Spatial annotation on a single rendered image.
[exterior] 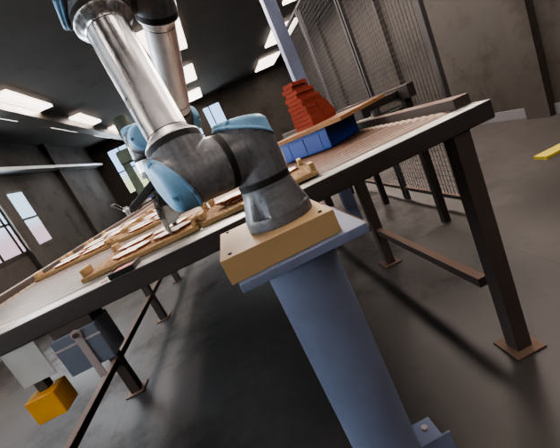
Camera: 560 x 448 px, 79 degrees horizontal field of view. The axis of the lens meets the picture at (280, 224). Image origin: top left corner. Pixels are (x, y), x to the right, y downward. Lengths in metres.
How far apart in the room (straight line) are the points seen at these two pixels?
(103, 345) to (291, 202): 0.72
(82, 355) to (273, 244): 0.73
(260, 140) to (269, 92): 11.05
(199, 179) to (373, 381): 0.60
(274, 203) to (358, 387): 0.47
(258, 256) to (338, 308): 0.23
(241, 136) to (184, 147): 0.11
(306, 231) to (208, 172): 0.21
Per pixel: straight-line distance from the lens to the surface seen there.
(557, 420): 1.42
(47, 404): 1.30
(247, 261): 0.65
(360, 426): 0.97
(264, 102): 11.66
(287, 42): 3.12
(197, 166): 0.64
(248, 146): 0.68
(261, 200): 0.69
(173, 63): 0.98
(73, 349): 1.19
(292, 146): 1.78
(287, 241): 0.65
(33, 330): 1.21
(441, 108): 1.37
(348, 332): 0.80
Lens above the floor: 1.09
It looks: 14 degrees down
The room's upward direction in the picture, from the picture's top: 25 degrees counter-clockwise
